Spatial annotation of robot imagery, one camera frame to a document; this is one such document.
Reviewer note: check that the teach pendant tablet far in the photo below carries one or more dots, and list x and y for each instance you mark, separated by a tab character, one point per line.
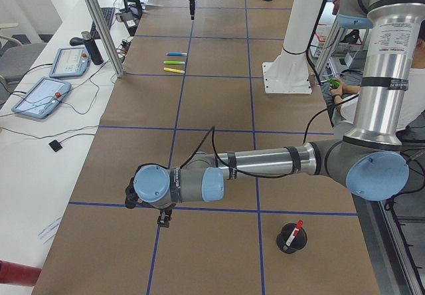
70	63

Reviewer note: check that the blue highlighter pen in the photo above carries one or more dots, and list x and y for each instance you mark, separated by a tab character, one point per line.
182	54

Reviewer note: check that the teach pendant tablet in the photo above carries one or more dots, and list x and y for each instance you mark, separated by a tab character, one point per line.
43	98
70	63

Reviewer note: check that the teach pendant tablet near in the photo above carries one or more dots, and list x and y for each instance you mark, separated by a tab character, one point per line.
43	98

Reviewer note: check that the aluminium frame post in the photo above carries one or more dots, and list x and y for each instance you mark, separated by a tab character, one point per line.
97	17

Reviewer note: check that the green highlighter pen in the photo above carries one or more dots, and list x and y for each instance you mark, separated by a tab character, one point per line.
174	62

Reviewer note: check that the red fire extinguisher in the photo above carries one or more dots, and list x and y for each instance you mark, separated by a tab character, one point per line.
19	274

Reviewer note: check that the yellow highlighter pen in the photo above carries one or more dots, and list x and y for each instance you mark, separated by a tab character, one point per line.
173	70

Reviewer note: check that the seated person white shirt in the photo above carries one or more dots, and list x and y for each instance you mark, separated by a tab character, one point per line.
381	106

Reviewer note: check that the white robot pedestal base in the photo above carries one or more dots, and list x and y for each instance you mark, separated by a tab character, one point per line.
289	73

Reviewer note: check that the black water bottle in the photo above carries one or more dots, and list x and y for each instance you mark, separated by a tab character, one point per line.
92	48

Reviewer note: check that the small black sensor pad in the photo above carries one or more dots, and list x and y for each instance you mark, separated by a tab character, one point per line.
55	145

